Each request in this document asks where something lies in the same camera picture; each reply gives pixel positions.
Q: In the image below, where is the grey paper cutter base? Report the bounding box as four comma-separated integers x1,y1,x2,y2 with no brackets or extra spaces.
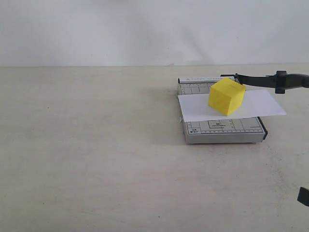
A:
178,74,268,144

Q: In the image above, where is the yellow foam cube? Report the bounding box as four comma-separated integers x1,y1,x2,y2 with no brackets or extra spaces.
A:
208,77,246,116

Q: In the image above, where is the black cutter blade arm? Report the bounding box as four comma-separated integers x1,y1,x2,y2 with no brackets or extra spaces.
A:
220,71,309,94

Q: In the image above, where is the white paper sheet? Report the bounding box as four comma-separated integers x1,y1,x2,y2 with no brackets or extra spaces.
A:
178,89,286,122

